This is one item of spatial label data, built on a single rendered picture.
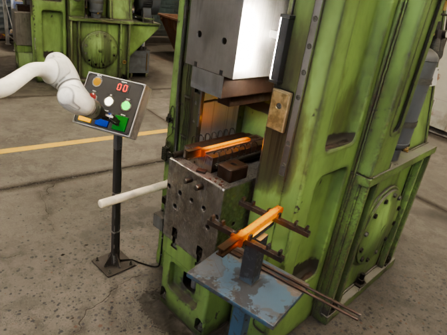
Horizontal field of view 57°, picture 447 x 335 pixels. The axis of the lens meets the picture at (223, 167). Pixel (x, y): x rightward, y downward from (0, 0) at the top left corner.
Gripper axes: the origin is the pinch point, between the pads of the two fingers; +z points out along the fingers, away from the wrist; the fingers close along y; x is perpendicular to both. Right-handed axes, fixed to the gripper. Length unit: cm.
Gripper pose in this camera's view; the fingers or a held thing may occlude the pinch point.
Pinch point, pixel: (114, 121)
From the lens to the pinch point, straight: 208.7
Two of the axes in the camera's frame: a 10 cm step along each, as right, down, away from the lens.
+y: 9.3, 2.6, -2.5
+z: 2.2, 1.4, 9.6
